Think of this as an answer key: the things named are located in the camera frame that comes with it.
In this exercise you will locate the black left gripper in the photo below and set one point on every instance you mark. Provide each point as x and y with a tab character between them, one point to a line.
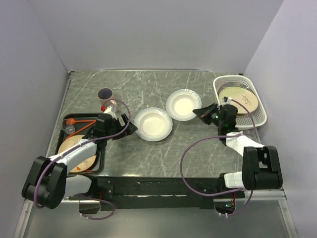
131	129

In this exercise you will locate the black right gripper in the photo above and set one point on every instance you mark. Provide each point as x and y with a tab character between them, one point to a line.
202	112

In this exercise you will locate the clear glass plate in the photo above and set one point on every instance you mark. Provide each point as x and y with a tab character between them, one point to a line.
234	84

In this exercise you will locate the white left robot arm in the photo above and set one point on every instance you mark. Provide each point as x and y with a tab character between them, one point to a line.
48	181

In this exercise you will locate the white perforated plastic bin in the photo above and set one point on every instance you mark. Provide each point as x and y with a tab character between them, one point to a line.
245	119

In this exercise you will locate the pink ceramic mug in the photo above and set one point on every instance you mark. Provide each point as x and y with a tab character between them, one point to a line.
105	97

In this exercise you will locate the black plastic tray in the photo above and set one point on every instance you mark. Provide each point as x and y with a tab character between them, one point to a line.
99	163

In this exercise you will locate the clear glass small object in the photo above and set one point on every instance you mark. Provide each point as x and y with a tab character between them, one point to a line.
68	129

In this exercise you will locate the orange plastic chopsticks tool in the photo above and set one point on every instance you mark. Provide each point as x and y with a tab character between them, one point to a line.
80	125

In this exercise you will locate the cream painted plate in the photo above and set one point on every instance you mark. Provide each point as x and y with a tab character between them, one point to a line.
83	166

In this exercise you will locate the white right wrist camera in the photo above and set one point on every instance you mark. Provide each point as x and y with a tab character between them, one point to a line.
226	100

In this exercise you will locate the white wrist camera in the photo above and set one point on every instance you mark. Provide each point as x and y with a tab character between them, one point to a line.
111	110
226	100

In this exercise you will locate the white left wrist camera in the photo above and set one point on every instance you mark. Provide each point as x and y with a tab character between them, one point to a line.
111	110

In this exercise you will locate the black table front frame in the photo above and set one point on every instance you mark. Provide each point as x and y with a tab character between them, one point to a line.
148	192

